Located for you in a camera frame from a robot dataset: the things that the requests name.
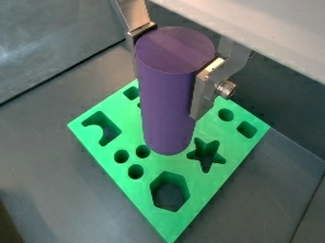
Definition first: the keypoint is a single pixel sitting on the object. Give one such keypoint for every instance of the purple cylinder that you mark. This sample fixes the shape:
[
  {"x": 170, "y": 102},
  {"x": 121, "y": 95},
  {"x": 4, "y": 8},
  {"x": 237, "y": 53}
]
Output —
[{"x": 170, "y": 55}]

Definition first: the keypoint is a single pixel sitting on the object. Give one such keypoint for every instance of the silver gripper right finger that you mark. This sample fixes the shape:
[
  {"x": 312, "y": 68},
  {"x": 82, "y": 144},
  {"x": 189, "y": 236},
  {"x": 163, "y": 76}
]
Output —
[{"x": 212, "y": 80}]

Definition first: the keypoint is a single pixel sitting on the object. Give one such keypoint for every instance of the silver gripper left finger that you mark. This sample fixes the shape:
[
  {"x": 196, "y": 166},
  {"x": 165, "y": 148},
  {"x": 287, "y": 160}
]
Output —
[{"x": 135, "y": 20}]

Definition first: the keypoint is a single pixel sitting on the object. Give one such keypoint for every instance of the green shape sorter board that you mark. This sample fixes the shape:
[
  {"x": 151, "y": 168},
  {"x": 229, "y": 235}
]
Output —
[{"x": 170, "y": 187}]

